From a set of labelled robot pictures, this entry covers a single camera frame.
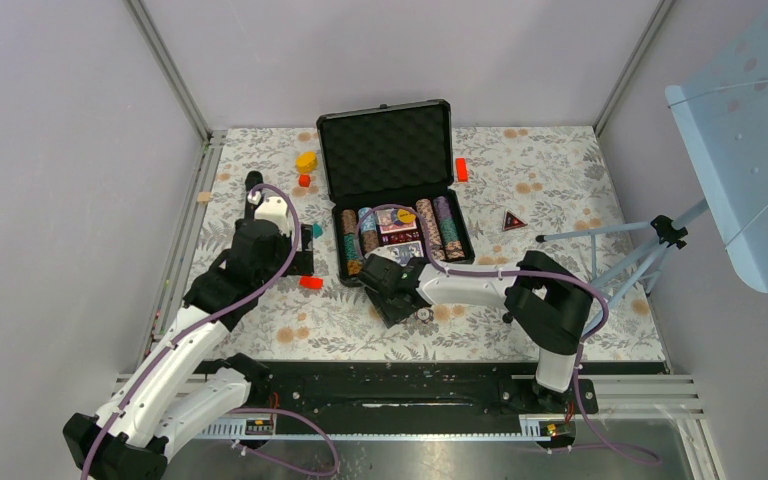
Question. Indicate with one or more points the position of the light blue tripod stand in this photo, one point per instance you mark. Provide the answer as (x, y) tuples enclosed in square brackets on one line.
[(645, 262)]

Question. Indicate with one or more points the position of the red playing card deck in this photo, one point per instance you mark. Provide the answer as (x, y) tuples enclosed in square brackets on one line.
[(401, 228)]

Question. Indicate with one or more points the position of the blue playing card deck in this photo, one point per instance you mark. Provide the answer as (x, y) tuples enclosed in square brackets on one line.
[(402, 253)]

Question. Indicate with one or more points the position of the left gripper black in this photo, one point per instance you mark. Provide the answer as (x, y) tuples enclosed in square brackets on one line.
[(303, 264)]

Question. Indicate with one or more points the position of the black microphone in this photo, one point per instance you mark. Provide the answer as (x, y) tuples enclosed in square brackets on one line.
[(253, 196)]

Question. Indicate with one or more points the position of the floral table mat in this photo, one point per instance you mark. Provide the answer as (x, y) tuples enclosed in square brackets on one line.
[(553, 178)]

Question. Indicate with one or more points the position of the poker chip with die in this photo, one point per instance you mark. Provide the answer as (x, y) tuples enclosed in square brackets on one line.
[(425, 315)]

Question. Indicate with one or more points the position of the brown chip stack far left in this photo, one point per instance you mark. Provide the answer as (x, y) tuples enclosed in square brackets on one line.
[(353, 256)]

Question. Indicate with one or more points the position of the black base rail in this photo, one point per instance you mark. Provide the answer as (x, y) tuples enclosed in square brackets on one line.
[(393, 398)]

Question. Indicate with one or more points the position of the purple chip stack far right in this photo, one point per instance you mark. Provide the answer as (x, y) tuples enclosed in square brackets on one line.
[(451, 240)]

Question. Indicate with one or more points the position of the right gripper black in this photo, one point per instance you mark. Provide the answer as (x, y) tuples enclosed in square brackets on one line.
[(387, 314)]

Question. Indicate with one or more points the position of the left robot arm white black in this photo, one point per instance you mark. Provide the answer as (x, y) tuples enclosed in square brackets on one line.
[(146, 422)]

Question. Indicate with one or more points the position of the red block beside case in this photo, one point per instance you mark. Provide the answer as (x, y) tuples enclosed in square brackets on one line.
[(462, 171)]

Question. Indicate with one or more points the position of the red black triangle card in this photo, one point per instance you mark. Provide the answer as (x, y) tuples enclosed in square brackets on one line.
[(512, 222)]

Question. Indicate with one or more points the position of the red rectangular block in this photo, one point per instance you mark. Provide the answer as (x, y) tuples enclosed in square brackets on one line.
[(311, 282)]

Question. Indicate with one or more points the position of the yellow cylinder block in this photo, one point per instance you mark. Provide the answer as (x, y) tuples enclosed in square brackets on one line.
[(306, 162)]

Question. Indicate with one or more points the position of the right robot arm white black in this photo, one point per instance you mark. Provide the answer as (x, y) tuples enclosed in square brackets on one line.
[(549, 303)]

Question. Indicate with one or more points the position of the clear plastic disc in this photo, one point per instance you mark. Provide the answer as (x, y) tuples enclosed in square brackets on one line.
[(383, 220)]

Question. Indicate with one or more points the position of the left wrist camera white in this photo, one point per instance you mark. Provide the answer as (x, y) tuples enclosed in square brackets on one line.
[(274, 209)]

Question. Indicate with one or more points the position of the light blue perforated panel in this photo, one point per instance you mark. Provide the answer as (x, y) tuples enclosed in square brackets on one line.
[(721, 113)]

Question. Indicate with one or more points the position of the yellow dealer button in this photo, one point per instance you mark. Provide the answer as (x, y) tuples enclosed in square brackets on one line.
[(405, 217)]

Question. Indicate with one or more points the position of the black poker chip case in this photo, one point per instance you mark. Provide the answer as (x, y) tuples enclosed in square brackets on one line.
[(395, 154)]

